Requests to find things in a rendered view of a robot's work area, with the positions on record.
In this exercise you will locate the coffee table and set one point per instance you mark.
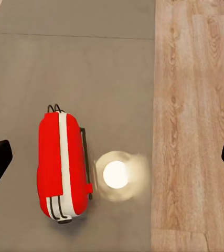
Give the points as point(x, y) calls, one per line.
point(95, 59)

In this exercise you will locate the radio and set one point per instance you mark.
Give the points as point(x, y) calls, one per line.
point(61, 172)

